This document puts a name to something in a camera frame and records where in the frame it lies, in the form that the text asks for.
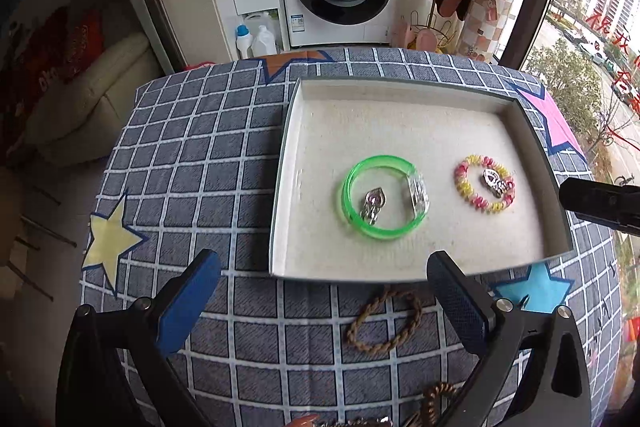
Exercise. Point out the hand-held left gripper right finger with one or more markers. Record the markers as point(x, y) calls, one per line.
point(457, 302)

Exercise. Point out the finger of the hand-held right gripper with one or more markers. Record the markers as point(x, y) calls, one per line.
point(600, 204)

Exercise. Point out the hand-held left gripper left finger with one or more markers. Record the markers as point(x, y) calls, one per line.
point(175, 312)

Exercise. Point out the white shallow cardboard tray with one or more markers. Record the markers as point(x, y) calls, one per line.
point(400, 127)

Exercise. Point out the silver oval pendant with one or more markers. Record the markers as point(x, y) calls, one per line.
point(494, 182)

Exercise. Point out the silver heart dangle brooch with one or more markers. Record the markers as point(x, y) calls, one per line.
point(374, 204)

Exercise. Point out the green plastic bangle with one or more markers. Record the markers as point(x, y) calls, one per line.
point(350, 182)

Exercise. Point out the grey checked star tablecloth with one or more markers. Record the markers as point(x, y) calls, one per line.
point(200, 147)

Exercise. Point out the red window stickers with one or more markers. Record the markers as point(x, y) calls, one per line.
point(612, 32)

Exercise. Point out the pink checked curtain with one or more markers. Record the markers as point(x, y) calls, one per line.
point(490, 12)

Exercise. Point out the cream sofa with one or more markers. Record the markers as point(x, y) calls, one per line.
point(90, 107)

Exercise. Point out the pink slippers pair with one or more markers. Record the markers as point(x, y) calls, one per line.
point(425, 42)

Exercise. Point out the red white slipper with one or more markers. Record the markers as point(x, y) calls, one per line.
point(197, 67)

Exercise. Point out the white bottle with blue cap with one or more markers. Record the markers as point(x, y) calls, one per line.
point(242, 44)

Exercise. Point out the red cushion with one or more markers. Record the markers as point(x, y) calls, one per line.
point(75, 47)

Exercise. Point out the translucent plastic jug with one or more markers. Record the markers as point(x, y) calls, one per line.
point(260, 19)

